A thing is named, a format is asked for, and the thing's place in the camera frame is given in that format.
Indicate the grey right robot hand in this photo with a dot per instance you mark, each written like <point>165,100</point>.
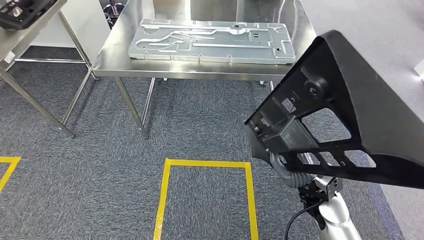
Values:
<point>276,162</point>

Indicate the black plastic frame part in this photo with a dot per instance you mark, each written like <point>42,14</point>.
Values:
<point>381,116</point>

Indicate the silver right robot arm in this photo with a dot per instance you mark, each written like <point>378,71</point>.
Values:
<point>338,215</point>

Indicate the steel workbench table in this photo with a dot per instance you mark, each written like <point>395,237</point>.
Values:
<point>198,71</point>

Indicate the stamped grey metal plate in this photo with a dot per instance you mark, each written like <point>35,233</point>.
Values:
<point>215,43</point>

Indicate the white cabinet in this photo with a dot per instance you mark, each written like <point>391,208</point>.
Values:
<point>82,26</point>

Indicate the steel table with crossbars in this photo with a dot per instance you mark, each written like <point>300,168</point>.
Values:
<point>30,31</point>

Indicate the black tray with parts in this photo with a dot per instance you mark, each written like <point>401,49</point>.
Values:
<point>23,13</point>

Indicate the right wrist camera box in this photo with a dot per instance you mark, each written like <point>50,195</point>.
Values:
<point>328,187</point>

